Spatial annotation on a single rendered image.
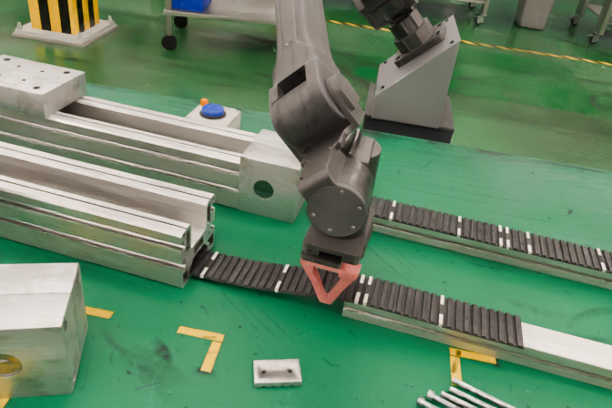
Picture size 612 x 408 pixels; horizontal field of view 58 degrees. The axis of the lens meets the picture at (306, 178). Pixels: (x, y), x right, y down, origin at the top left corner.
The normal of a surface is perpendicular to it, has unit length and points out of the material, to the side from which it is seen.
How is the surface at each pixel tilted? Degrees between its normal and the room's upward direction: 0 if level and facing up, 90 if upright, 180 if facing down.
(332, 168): 46
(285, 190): 90
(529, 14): 94
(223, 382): 0
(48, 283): 0
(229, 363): 0
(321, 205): 90
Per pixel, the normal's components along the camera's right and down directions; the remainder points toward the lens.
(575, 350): 0.11, -0.85
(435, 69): -0.15, 0.50
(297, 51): -0.64, -0.47
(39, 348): 0.16, 0.53
